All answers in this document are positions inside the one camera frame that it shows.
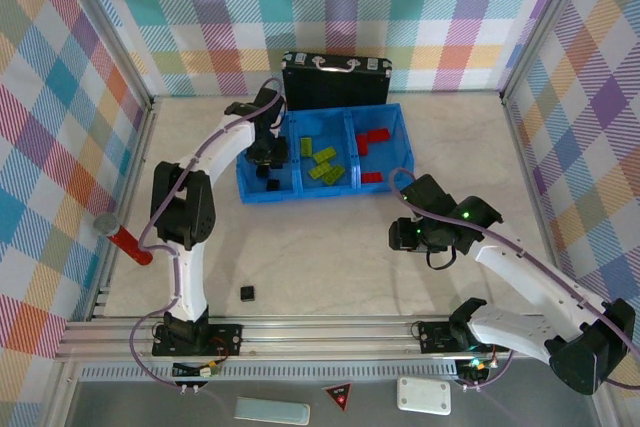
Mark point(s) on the blue three-compartment bin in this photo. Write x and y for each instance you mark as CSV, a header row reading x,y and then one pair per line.
x,y
387,157

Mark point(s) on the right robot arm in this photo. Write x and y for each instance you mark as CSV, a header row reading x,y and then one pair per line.
x,y
525,272

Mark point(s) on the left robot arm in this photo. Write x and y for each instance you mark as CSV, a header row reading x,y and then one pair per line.
x,y
182,207

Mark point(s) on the small board with green light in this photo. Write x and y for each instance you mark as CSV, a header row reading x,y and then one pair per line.
x,y
475,366

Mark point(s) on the red cylinder with grey cap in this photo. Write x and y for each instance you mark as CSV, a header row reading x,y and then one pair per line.
x,y
127,242

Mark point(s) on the white flat box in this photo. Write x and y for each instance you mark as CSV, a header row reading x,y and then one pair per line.
x,y
424,395

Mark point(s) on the red triangle sign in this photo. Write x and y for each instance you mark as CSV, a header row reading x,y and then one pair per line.
x,y
337,393

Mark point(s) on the perforated metal strip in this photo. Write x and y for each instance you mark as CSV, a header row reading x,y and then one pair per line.
x,y
300,372

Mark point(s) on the small yellow power connector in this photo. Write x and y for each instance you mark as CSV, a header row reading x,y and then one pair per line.
x,y
210,369

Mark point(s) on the light blue flat box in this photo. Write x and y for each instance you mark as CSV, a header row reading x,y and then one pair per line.
x,y
272,410

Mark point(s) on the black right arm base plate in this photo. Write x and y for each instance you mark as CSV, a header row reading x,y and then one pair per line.
x,y
435,337

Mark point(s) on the aluminium side rail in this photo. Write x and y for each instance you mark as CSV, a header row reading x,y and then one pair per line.
x,y
518,147
141,147

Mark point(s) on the aluminium mounting rail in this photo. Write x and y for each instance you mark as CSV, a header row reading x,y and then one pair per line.
x,y
325,337

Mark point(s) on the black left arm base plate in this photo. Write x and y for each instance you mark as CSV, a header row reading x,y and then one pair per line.
x,y
225,339

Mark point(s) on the aluminium frame post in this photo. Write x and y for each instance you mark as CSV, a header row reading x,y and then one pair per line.
x,y
544,22
107,22

